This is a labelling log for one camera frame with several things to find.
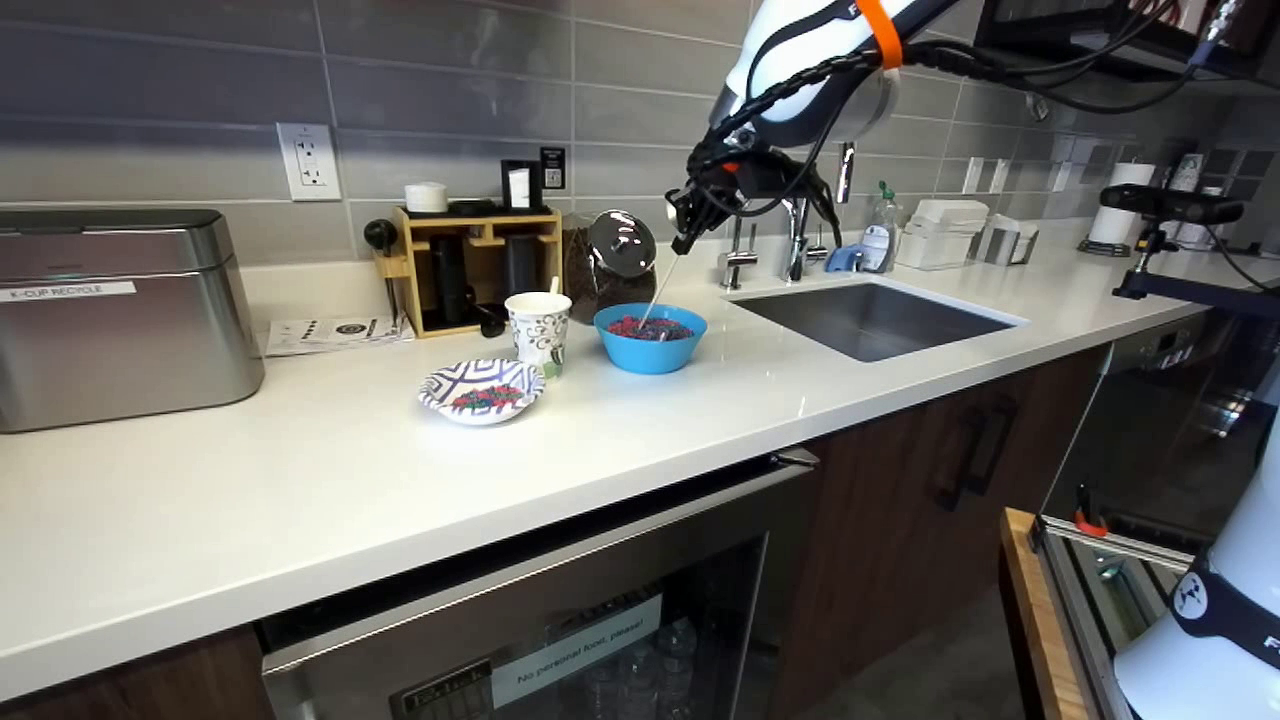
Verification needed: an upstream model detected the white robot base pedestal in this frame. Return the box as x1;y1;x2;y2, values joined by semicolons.
1113;394;1280;720

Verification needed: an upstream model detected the white double wall switch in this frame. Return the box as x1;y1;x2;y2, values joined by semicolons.
959;150;1021;199

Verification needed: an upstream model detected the wooden countertop organizer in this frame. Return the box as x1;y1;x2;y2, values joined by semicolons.
377;202;567;341

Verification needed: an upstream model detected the black framed card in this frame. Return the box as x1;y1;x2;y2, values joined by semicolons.
499;155;549;217

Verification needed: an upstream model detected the black cable bundle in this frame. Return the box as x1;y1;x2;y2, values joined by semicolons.
906;13;1211;115

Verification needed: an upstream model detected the stainless steel sink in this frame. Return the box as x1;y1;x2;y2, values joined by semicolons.
732;277;1025;368

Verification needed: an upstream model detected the small white cup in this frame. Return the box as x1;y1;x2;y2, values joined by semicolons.
402;181;454;220

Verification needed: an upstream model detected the undercounter steel appliance door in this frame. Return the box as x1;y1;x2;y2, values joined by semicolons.
257;449;819;720

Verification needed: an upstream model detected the dark wood lower cabinet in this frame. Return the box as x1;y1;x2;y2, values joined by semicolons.
779;346;1113;695

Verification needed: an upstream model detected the white wall outlet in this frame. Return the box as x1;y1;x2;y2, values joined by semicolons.
271;120;343;209

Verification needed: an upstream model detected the dark upper wall shelf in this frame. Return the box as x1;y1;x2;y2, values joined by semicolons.
977;0;1280;86

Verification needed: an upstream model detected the paper card on counter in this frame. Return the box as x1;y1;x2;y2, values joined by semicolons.
259;311;410;361

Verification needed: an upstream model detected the wooden cart edge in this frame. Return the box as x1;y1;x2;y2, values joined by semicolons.
998;505;1110;720

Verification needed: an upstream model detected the white patterned paper cup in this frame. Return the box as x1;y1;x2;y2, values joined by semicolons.
499;287;577;377

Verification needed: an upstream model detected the white paper towel roll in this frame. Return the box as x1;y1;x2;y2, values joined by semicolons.
1083;158;1159;253

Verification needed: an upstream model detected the small patterned bowl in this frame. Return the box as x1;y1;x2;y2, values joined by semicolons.
420;357;549;428

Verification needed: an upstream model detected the blue plastic bowl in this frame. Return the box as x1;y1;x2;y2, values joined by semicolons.
590;298;711;379

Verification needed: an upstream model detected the blue sponge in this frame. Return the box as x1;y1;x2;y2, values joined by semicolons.
826;236;872;279

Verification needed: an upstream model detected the black camera on stand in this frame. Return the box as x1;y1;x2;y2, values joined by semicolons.
1095;181;1280;311

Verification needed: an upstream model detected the chrome faucet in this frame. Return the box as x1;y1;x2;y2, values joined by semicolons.
720;210;763;293
775;194;819;284

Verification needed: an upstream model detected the clear soap bottle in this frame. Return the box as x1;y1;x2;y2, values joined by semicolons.
859;174;900;277

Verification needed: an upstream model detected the black bottle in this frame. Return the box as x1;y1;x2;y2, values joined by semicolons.
428;236;482;333
499;236;554;302

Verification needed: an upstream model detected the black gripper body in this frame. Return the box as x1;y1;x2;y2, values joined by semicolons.
684;140;787;227

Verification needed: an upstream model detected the stainless steel bin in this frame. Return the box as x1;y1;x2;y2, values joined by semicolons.
0;209;267;437

